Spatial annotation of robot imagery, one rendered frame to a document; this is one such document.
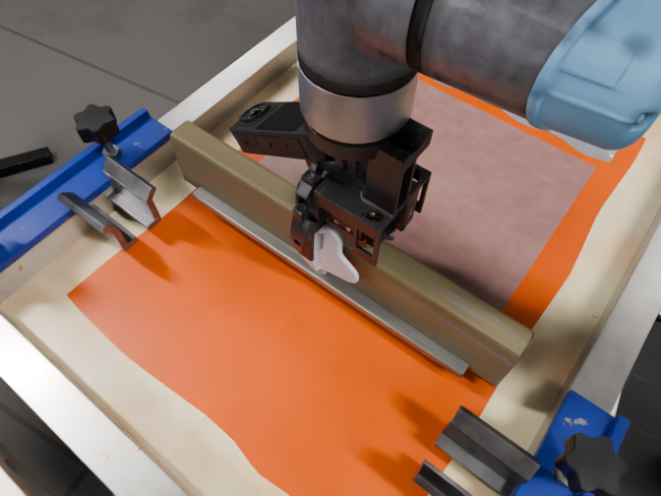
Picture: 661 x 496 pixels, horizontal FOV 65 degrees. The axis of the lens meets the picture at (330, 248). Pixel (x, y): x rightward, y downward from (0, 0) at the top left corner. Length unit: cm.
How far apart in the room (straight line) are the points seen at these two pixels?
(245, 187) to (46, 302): 25
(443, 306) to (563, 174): 31
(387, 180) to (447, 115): 39
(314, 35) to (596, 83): 14
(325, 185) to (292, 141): 4
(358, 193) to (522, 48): 19
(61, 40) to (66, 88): 32
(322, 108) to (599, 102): 15
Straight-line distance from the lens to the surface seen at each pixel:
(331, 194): 39
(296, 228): 43
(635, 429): 146
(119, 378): 56
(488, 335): 45
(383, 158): 34
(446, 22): 25
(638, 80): 24
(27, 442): 169
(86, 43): 265
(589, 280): 63
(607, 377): 55
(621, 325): 57
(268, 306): 55
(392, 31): 26
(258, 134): 42
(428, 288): 45
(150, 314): 58
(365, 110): 31
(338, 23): 28
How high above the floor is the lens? 145
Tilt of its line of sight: 58 degrees down
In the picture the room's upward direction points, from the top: straight up
